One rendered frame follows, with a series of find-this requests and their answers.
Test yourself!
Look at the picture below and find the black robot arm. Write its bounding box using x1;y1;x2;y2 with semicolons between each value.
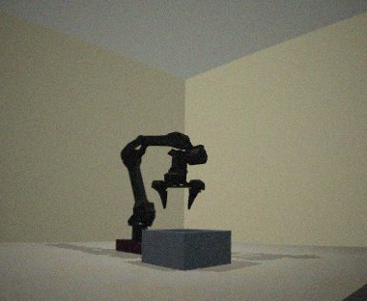
121;131;208;243

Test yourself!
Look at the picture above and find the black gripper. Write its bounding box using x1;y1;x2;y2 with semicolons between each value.
151;164;205;209

